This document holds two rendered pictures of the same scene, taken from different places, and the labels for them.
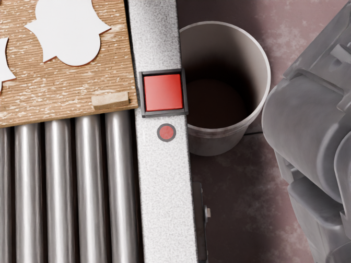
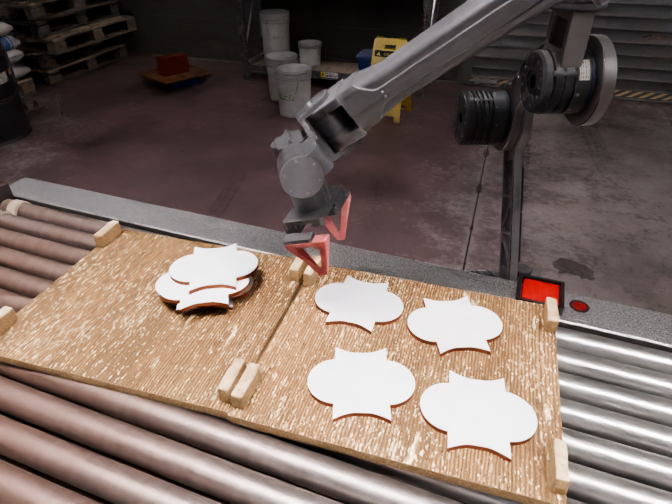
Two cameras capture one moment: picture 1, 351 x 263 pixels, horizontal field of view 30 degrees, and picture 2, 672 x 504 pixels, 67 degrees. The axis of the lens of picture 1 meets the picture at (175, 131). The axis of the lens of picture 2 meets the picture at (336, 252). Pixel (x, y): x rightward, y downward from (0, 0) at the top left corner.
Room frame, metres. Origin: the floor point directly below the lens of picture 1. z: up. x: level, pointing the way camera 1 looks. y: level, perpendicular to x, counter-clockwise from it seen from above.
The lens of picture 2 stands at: (0.42, 0.78, 1.48)
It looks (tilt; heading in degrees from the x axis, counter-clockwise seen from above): 35 degrees down; 292
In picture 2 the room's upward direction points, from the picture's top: straight up
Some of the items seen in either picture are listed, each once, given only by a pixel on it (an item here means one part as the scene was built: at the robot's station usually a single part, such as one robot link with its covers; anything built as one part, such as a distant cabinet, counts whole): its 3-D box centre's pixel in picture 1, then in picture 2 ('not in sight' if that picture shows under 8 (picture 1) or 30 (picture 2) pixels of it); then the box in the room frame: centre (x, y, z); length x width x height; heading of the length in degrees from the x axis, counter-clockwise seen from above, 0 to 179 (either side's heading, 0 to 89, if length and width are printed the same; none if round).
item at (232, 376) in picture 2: not in sight; (232, 379); (0.72, 0.40, 0.95); 0.06 x 0.02 x 0.03; 96
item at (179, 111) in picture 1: (163, 93); (539, 293); (0.35, 0.02, 0.92); 0.08 x 0.08 x 0.02; 1
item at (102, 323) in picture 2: not in sight; (161, 303); (0.93, 0.28, 0.93); 0.41 x 0.35 x 0.02; 6
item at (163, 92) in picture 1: (163, 93); (539, 294); (0.35, 0.02, 0.92); 0.06 x 0.06 x 0.01; 1
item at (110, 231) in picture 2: not in sight; (107, 233); (1.14, 0.17, 0.95); 0.06 x 0.02 x 0.03; 96
